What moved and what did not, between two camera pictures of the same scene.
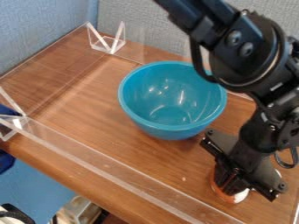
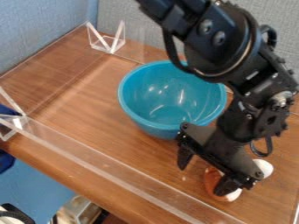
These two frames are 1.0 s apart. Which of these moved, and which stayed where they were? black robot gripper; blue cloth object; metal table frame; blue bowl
Moved: black robot gripper
Stayed: blue cloth object; blue bowl; metal table frame
